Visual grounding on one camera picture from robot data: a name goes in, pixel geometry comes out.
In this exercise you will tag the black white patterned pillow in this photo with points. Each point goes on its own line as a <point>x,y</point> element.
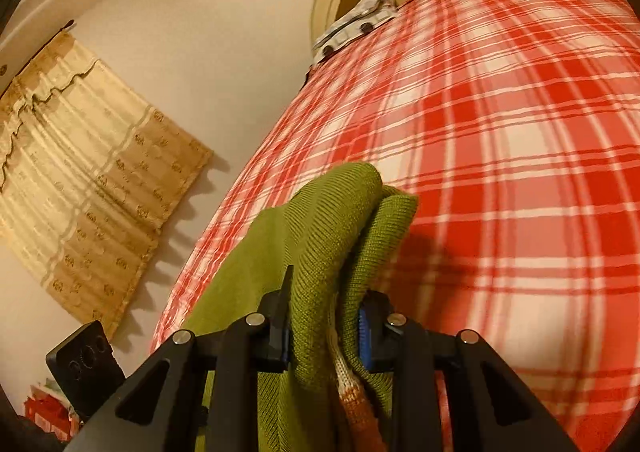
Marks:
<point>352,27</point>

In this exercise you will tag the green sweater with orange stripes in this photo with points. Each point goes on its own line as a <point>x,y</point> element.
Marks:
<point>320,212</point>

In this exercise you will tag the red box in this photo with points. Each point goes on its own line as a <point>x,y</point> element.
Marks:
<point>47,409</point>

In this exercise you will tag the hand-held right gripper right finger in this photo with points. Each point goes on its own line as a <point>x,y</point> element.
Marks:
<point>365,339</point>

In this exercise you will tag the beige patterned curtain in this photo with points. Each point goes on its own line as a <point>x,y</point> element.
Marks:
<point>90,172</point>

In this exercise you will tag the red plaid bed sheet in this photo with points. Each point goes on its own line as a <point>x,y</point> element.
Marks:
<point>500,132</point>

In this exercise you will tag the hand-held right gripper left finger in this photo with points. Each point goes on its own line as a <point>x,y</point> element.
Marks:
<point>276,327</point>

